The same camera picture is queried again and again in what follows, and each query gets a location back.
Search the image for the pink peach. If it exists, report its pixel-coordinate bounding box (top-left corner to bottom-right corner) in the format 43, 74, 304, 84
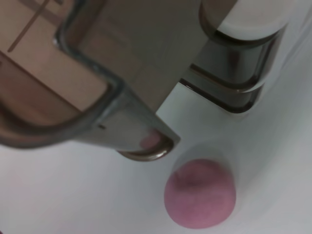
164, 158, 237, 230

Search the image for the white drawer cabinet frame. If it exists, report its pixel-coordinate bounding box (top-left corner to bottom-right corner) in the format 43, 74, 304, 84
179, 0, 312, 117

